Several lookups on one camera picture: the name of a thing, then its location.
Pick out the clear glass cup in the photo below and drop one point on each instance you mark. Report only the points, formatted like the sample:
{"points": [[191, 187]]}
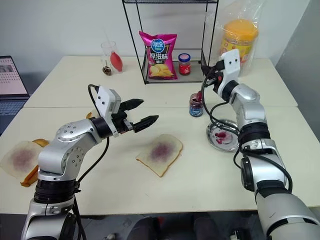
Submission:
{"points": [[106, 53]]}

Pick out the bread slice with brown crust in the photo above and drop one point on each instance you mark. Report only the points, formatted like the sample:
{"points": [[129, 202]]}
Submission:
{"points": [[30, 178]]}

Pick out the open blueberry jam jar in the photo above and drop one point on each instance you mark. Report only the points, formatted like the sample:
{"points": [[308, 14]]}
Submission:
{"points": [[196, 108]]}

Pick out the open laptop computer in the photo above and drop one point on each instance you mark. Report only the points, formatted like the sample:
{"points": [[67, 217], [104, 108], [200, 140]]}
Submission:
{"points": [[10, 82]]}

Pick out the red sauce jar with lid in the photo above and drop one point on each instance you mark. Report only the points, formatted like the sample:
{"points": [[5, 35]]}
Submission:
{"points": [[184, 66]]}

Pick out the small brown spotted ornament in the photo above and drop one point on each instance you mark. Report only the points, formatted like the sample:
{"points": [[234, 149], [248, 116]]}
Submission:
{"points": [[107, 70]]}

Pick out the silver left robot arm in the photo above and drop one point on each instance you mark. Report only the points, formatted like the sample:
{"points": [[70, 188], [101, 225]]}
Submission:
{"points": [[65, 150]]}

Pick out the round metal dish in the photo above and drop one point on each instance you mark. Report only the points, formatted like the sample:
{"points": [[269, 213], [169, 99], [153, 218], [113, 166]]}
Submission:
{"points": [[222, 140]]}

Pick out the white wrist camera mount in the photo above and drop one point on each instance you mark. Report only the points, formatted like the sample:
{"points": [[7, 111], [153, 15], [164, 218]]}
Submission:
{"points": [[105, 96], [231, 66]]}

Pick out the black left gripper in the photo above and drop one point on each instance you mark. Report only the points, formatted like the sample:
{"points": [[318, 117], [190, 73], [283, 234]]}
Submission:
{"points": [[122, 123]]}

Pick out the yellow plastic snack jar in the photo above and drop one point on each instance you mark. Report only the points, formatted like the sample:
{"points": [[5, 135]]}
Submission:
{"points": [[240, 40]]}

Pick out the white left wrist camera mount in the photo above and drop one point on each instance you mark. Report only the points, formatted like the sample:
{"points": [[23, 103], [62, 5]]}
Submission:
{"points": [[105, 96]]}

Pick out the dark rounded shape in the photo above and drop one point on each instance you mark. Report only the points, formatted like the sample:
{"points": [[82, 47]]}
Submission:
{"points": [[150, 228], [205, 228]]}

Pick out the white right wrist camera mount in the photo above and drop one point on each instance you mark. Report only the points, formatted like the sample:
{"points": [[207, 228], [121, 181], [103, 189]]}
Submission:
{"points": [[231, 66]]}

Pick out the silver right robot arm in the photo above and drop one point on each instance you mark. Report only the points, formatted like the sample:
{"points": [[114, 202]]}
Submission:
{"points": [[252, 110]]}

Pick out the red plastic spoon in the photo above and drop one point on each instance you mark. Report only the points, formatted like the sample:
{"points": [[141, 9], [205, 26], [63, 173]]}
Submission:
{"points": [[199, 97]]}

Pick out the small bread piece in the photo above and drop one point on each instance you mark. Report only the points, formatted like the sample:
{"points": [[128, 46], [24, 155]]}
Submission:
{"points": [[90, 114]]}

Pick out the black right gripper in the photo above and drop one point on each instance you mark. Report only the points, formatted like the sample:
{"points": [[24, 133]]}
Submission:
{"points": [[218, 71]]}

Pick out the bread slice with jam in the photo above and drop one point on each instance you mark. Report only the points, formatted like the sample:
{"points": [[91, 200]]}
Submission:
{"points": [[20, 157], [160, 152]]}

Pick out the pink potato chip bag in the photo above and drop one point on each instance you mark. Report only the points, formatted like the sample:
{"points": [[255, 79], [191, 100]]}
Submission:
{"points": [[160, 57]]}

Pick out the yellow container in plastic bag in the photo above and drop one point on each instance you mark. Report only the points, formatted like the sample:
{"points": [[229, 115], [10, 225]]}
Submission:
{"points": [[212, 37]]}

